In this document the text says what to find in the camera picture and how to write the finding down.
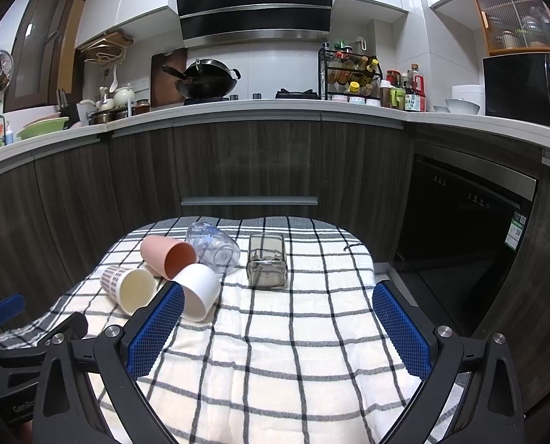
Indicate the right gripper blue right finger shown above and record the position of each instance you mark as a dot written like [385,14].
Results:
[469,392]

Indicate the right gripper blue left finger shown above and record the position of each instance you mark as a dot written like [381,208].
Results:
[64,413]

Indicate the pink plastic cup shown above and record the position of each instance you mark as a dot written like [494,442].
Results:
[165,257]

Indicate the checkered paper cup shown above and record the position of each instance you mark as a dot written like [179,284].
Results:
[131,289]

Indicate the white plastic cup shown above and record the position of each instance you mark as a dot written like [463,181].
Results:
[201,287]

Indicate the clear square glass cup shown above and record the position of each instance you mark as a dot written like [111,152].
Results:
[267,262]

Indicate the built-in black dishwasher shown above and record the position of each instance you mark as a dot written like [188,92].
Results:
[464,220]

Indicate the black white checkered cloth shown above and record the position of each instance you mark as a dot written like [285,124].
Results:
[308,363]

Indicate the white bowl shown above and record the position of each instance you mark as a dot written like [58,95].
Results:
[460,106]

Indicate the green basin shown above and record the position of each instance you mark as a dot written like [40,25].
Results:
[43,126]

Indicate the red label sauce bottle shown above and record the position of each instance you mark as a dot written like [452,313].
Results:
[415,95]

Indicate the white rice cooker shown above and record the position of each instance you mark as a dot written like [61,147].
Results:
[470,92]

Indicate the black microwave oven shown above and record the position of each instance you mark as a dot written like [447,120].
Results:
[517,86]

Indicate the black spice rack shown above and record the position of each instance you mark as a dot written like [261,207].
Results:
[343,72]

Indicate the white teapot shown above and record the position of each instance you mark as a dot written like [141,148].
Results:
[123,95]

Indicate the black gas stove grate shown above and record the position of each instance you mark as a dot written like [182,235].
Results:
[306,94]

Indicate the wooden cutting board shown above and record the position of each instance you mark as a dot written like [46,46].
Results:
[162,85]

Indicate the wooden glass-door cabinet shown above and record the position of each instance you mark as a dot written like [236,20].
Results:
[514,26]

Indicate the black wok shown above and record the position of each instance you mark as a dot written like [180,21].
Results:
[204,79]

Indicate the black range hood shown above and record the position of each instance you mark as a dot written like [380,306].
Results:
[215,22]

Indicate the grey drawer handle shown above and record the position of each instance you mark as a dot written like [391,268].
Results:
[284,200]

